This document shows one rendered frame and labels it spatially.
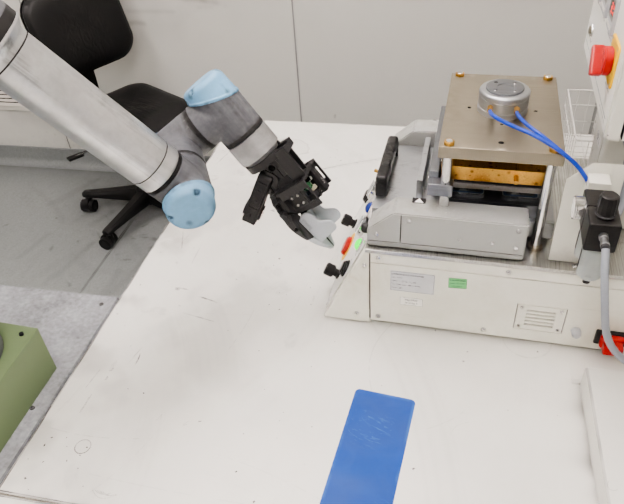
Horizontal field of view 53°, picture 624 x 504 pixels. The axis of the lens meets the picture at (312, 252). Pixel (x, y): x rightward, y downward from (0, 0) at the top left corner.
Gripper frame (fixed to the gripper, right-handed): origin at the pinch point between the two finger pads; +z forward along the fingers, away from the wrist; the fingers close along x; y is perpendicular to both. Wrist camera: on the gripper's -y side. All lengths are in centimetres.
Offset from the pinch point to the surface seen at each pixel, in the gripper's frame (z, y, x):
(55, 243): -10, -169, 89
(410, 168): 1.1, 15.4, 14.5
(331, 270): 7.3, -5.0, 2.7
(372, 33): 6, -26, 156
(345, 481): 17.6, 1.0, -37.2
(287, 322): 7.7, -13.1, -7.5
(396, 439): 21.2, 6.0, -28.7
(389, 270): 7.4, 9.9, -5.1
